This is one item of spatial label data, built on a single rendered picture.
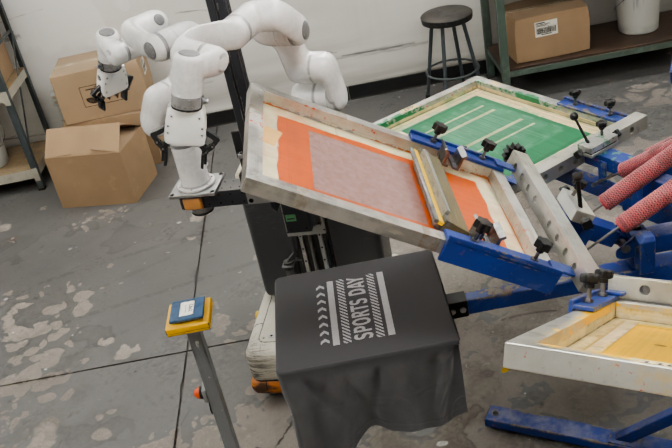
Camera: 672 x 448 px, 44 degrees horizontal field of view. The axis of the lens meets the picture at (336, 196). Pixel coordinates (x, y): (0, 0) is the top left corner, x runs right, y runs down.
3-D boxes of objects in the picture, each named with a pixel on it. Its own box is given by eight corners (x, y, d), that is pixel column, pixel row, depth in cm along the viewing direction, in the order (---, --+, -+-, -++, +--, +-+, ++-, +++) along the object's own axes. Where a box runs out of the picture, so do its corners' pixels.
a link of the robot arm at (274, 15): (269, 39, 243) (316, 38, 236) (235, 71, 227) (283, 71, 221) (256, -15, 234) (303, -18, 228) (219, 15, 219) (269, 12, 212)
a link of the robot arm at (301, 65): (259, -2, 242) (318, -6, 234) (300, 96, 267) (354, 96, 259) (240, 28, 233) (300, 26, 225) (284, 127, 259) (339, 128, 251)
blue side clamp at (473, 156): (403, 156, 243) (413, 135, 240) (401, 148, 248) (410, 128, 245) (495, 187, 250) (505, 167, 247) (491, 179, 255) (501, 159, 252)
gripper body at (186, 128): (209, 97, 208) (206, 138, 213) (167, 93, 206) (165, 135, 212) (207, 109, 201) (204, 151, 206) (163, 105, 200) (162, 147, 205)
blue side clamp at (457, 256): (437, 260, 195) (450, 235, 192) (433, 248, 199) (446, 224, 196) (549, 295, 202) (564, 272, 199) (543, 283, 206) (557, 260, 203)
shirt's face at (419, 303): (278, 374, 218) (277, 373, 218) (276, 279, 256) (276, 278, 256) (460, 340, 217) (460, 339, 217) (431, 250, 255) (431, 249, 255)
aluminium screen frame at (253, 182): (240, 191, 184) (246, 176, 182) (246, 93, 235) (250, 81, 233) (552, 289, 202) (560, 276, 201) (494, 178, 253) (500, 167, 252)
